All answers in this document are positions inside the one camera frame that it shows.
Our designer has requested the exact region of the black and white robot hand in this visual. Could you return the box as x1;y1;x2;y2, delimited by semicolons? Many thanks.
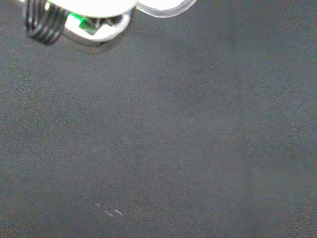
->
23;0;137;48

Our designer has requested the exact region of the black bench cloth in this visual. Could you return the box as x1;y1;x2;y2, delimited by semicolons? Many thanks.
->
0;0;317;238

